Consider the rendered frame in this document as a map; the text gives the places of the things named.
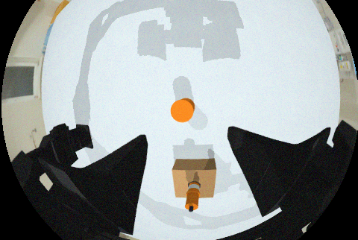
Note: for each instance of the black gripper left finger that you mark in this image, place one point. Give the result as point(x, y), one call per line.
point(111, 185)

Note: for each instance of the tan wooden block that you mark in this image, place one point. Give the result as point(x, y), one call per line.
point(202, 171)

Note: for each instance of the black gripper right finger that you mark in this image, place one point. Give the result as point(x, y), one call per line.
point(272, 167)

